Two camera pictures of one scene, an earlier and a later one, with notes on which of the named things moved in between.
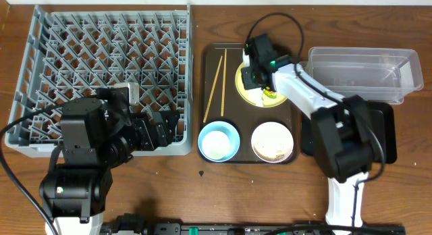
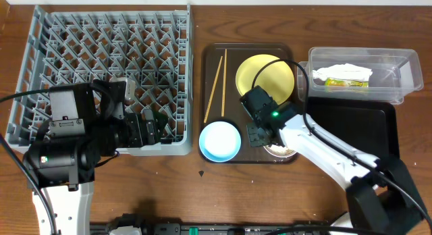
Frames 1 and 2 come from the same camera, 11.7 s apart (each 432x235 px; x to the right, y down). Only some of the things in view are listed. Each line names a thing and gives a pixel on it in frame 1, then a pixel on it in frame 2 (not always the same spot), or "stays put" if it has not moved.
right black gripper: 248,84 -> 254,140
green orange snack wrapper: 270,93 -> 345,82
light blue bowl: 219,141 stays put
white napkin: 246,59 -> 345,71
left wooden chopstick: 212,88 stays put
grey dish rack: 69,55 stays put
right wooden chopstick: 223,86 stays put
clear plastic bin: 375,74 stays put
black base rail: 134,224 stays put
